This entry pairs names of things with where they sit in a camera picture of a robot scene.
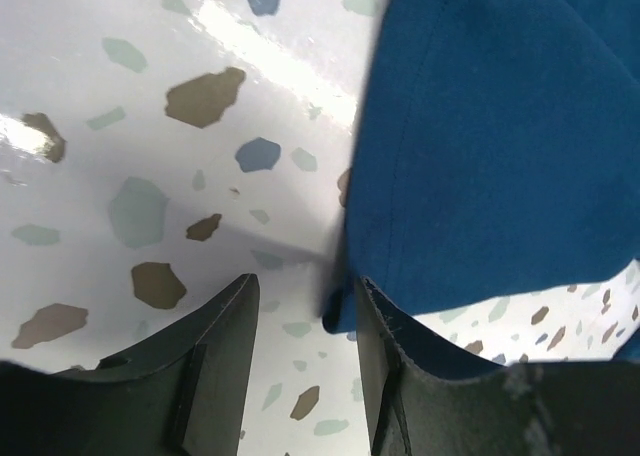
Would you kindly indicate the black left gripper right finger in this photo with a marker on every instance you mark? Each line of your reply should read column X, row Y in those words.
column 424, row 395

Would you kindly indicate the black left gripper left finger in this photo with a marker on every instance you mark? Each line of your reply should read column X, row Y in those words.
column 181, row 391

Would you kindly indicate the navy blue printed t-shirt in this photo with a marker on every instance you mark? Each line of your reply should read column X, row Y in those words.
column 497, row 153

